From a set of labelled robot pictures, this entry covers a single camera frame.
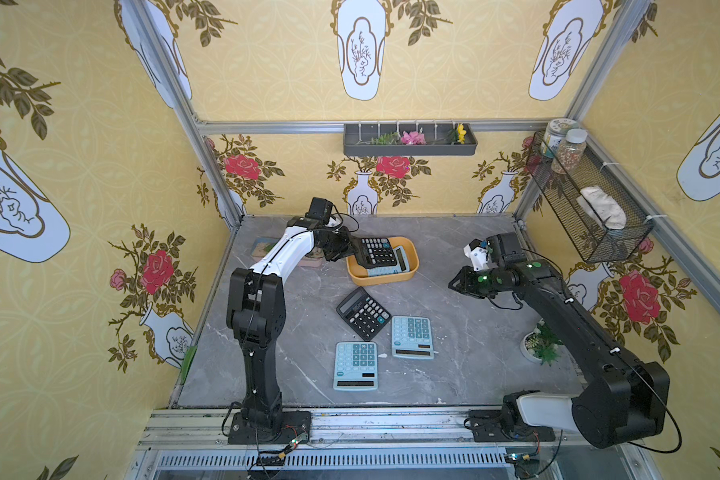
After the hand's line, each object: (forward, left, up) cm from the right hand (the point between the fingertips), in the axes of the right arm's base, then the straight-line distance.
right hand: (458, 281), depth 82 cm
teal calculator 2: (-10, +12, -15) cm, 22 cm away
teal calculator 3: (-20, +27, -14) cm, 36 cm away
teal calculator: (+14, +14, -13) cm, 24 cm away
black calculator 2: (-4, +26, -15) cm, 30 cm away
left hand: (+13, +32, -3) cm, 34 cm away
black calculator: (+13, +23, -5) cm, 27 cm away
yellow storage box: (+9, +28, -11) cm, 32 cm away
